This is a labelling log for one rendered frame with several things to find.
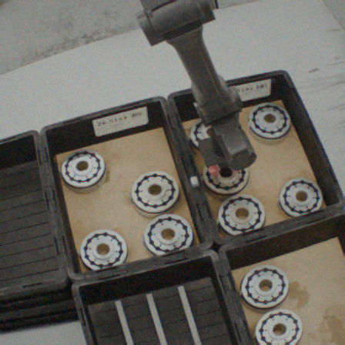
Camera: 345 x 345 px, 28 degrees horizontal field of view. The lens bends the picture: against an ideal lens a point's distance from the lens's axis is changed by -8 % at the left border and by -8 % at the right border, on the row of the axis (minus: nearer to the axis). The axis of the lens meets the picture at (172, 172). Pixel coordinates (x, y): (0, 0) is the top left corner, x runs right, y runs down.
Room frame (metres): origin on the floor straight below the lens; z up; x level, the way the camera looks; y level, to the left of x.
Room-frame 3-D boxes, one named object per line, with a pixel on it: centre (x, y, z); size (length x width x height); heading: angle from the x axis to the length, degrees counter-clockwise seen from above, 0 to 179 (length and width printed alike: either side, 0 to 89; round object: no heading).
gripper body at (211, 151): (0.85, -0.11, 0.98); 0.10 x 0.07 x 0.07; 101
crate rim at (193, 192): (0.82, 0.11, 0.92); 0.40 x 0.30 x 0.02; 9
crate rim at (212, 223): (0.87, -0.18, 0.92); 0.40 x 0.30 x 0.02; 9
